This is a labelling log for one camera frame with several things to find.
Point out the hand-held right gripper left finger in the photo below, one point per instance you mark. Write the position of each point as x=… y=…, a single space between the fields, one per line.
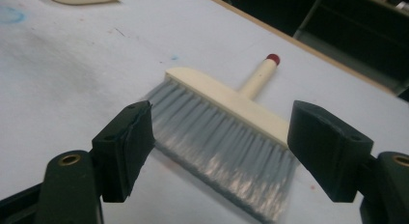
x=123 y=153

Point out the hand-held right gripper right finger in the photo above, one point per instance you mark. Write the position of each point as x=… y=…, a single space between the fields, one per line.
x=329 y=150

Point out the cream hand brush grey bristles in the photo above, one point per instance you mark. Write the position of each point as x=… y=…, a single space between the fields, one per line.
x=225 y=100

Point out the grey metal shelf unit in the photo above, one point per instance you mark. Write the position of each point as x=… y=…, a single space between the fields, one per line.
x=353 y=53

